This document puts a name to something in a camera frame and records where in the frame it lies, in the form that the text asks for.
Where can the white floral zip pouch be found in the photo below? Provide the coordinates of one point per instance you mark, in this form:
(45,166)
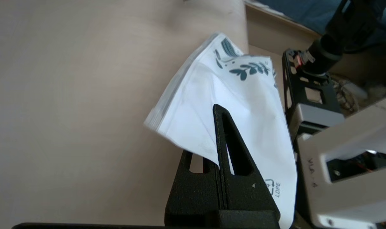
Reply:
(243,105)

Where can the beige wooden desk with hutch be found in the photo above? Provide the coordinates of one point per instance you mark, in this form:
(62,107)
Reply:
(68,95)

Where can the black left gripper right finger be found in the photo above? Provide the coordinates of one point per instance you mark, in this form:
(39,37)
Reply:
(248,190)

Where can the blue bed mattress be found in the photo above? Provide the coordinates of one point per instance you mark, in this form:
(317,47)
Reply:
(307,12)

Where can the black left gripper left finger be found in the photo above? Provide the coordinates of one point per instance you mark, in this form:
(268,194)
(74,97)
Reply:
(192,194)

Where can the black robot torso column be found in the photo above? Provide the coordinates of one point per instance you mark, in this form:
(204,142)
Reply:
(339,38)

